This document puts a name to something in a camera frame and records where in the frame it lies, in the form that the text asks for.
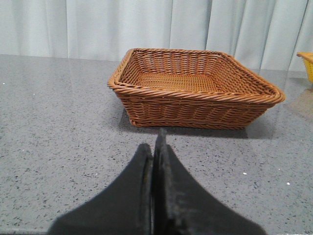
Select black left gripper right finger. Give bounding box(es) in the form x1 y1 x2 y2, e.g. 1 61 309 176
153 128 266 235

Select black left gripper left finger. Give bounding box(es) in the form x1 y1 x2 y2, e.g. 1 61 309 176
47 143 153 235

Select brown wicker basket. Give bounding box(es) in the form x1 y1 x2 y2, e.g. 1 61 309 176
108 48 285 129

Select white curtain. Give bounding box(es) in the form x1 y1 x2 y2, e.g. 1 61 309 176
0 0 313 71

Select yellow wicker basket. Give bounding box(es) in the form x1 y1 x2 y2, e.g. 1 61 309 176
297 52 313 82

